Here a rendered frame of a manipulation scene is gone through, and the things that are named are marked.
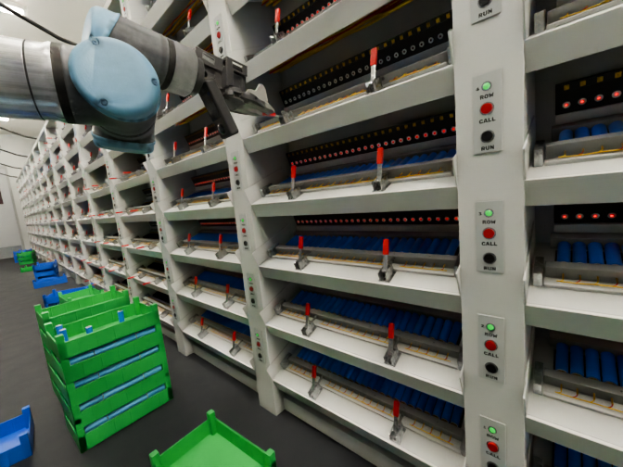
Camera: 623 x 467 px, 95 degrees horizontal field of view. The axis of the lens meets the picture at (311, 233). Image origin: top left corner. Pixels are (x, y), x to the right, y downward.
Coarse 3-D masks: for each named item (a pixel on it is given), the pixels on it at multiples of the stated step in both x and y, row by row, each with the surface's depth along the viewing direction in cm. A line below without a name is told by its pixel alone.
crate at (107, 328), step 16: (144, 304) 118; (80, 320) 107; (96, 320) 111; (112, 320) 115; (128, 320) 102; (144, 320) 106; (48, 336) 96; (80, 336) 92; (96, 336) 95; (112, 336) 99; (64, 352) 89; (80, 352) 92
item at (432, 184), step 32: (384, 128) 73; (416, 128) 68; (448, 128) 64; (288, 160) 98; (320, 160) 90; (352, 160) 82; (384, 160) 74; (416, 160) 64; (448, 160) 56; (256, 192) 92; (288, 192) 79; (320, 192) 76; (352, 192) 67; (384, 192) 60; (416, 192) 55; (448, 192) 52
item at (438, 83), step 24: (432, 48) 64; (384, 72) 72; (432, 72) 50; (312, 96) 88; (360, 96) 65; (384, 96) 57; (408, 96) 54; (432, 96) 52; (264, 120) 92; (312, 120) 70; (336, 120) 66; (360, 120) 62; (264, 144) 83
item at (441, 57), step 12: (432, 60) 56; (444, 60) 55; (396, 72) 60; (408, 72) 59; (360, 84) 66; (336, 96) 71; (348, 96) 67; (300, 108) 78; (312, 108) 74; (276, 120) 85
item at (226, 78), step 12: (204, 60) 58; (216, 60) 60; (228, 60) 60; (204, 72) 56; (216, 72) 60; (228, 72) 60; (240, 72) 62; (228, 84) 60; (240, 84) 64; (228, 96) 61
